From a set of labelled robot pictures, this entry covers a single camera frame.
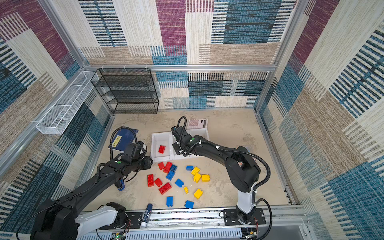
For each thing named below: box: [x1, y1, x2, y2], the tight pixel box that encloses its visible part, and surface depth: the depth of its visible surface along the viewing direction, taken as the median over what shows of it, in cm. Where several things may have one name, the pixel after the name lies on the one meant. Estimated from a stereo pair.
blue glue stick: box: [141, 203, 153, 228], surface depth 75 cm
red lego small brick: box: [154, 177, 163, 187], surface depth 87 cm
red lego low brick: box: [158, 182, 172, 195], surface depth 84 cm
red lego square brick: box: [158, 162, 165, 171], surface depth 92 cm
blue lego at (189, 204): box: [184, 200, 194, 209], surface depth 79 cm
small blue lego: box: [185, 165, 194, 171], surface depth 91 cm
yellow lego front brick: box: [193, 188, 204, 200], surface depth 81 cm
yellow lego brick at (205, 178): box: [201, 174, 211, 183], surface depth 87 cm
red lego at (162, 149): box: [158, 145, 166, 154], surface depth 99 cm
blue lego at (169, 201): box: [166, 196, 174, 207], surface depth 79 cm
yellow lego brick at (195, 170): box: [191, 166, 200, 176], surface depth 89 cm
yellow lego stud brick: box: [193, 172, 202, 183], surface depth 87 cm
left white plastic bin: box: [150, 131, 173, 162], surface depth 98 cm
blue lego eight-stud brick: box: [166, 170, 176, 181], surface depth 89 cm
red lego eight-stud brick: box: [163, 161, 172, 174], surface depth 91 cm
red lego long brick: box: [147, 174, 154, 188], surface depth 87 cm
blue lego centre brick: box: [175, 178, 184, 188], surface depth 86 cm
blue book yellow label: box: [108, 128, 139, 152], surface depth 105 cm
